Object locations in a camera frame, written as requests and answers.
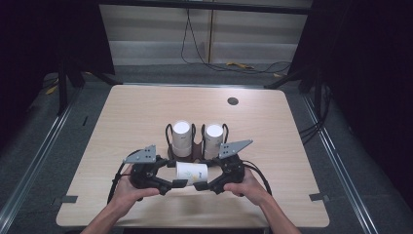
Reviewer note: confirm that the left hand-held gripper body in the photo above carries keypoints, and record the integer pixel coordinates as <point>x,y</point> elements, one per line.
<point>144,175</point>

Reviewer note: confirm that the round table grommet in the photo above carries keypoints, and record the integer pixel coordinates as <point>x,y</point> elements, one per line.
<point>232,101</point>

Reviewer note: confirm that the wooden cup holder black rods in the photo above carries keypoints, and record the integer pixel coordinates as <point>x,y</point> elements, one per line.
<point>197,148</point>

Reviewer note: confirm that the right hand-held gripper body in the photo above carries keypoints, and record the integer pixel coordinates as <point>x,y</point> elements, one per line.
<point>233,169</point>

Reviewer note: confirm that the grey tape piece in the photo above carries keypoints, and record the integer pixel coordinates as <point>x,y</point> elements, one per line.
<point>318,197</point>
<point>68,199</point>

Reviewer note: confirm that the metal floor rail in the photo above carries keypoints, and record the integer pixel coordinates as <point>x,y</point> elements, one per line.
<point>337,162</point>
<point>35,156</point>

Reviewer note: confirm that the black metal stand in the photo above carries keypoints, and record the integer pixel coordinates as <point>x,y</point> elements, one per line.
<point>62,87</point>
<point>292,78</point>

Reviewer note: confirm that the single floral paper cup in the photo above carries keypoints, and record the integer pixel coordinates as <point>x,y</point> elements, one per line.
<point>190,172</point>

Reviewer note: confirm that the person's right hand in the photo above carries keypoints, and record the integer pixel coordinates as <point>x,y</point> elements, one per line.
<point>251,190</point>

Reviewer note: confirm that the person's left hand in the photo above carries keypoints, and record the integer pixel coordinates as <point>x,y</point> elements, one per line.
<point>125,195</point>

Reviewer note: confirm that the black overhead bar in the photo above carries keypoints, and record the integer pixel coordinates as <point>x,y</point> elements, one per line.
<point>207,6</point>

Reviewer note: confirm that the stack of white paper cups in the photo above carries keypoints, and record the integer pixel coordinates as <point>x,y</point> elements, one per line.
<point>181,138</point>
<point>213,139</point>

